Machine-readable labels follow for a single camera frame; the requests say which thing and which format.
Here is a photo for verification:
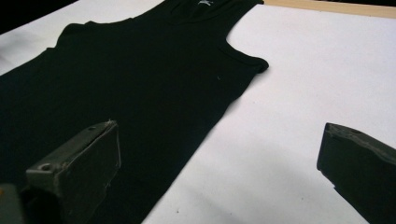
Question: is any wooden table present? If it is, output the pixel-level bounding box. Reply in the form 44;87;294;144
263;0;396;20

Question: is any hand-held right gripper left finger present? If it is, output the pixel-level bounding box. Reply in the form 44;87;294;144
25;119;121;224

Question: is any black tank top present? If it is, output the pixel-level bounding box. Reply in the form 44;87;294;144
0;0;270;224

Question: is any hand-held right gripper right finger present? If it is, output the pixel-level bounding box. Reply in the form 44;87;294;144
316;122;396;224

